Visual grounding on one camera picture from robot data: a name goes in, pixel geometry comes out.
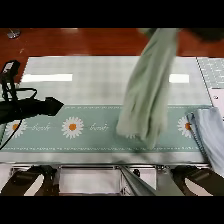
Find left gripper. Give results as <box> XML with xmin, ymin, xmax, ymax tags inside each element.
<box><xmin>44</xmin><ymin>96</ymin><xmax>65</xmax><ymax>117</ymax></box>

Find pale green T-shirt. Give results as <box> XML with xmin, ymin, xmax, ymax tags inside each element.
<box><xmin>115</xmin><ymin>27</ymin><xmax>181</xmax><ymax>151</ymax></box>

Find light blue garment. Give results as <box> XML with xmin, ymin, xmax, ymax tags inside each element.
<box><xmin>185</xmin><ymin>106</ymin><xmax>224</xmax><ymax>178</ymax></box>

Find black cable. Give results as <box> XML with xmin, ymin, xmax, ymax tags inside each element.
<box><xmin>0</xmin><ymin>87</ymin><xmax>38</xmax><ymax>151</ymax></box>

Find silver frame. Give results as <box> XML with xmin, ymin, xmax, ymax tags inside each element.
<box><xmin>0</xmin><ymin>162</ymin><xmax>224</xmax><ymax>197</ymax></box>

